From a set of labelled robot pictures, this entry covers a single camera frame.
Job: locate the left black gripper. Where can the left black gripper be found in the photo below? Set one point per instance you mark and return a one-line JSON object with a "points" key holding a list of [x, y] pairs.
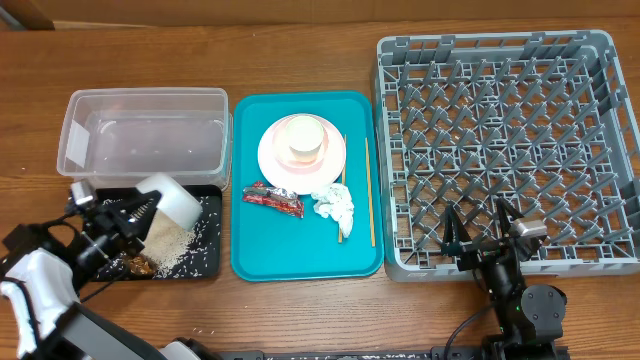
{"points": [[108, 219]]}

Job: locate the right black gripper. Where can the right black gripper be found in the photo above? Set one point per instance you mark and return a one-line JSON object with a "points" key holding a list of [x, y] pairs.
{"points": [[478, 248]]}

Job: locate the grey small bowl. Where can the grey small bowl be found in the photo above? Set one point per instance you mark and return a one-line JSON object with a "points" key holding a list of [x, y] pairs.
{"points": [[175, 202]]}

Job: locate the white rice pile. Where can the white rice pile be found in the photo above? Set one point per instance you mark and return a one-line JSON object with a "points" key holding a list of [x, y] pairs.
{"points": [[166, 243]]}

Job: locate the brown food scrap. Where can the brown food scrap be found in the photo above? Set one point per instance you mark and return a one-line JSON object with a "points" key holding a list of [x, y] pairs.
{"points": [[140, 266]]}

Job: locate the white napkin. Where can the white napkin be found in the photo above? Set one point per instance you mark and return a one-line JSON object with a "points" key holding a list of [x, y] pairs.
{"points": [[328, 204]]}

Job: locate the red foil snack wrapper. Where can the red foil snack wrapper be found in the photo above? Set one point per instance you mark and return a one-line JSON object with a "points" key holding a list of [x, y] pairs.
{"points": [[280, 199]]}

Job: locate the white paper cup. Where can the white paper cup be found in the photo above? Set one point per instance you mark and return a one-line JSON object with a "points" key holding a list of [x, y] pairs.
{"points": [[305, 136]]}

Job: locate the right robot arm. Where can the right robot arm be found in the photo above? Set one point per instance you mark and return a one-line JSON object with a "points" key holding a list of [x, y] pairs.
{"points": [[529, 316]]}

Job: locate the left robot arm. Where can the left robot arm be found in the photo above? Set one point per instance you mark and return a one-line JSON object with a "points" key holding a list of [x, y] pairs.
{"points": [[48, 263]]}

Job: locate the grey dishwasher rack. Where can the grey dishwasher rack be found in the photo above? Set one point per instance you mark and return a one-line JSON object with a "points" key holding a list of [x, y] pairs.
{"points": [[542, 120]]}

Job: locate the clear plastic bin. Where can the clear plastic bin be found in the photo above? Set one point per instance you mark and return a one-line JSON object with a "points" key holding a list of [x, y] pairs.
{"points": [[116, 137]]}

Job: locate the black plastic tray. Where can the black plastic tray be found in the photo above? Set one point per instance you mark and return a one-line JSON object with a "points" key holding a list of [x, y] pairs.
{"points": [[203, 255]]}

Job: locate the teal serving tray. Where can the teal serving tray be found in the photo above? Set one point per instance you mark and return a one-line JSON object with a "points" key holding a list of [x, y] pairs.
{"points": [[267, 245]]}

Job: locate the right wooden chopstick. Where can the right wooden chopstick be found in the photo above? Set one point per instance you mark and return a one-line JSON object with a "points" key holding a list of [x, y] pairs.
{"points": [[369, 194]]}

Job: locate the large pink plate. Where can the large pink plate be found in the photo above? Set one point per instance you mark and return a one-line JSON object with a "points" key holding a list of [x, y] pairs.
{"points": [[279, 166]]}

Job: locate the small pink bowl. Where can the small pink bowl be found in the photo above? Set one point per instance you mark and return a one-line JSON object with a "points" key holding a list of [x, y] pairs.
{"points": [[283, 154]]}

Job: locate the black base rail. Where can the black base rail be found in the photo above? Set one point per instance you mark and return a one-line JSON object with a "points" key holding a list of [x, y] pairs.
{"points": [[435, 353]]}

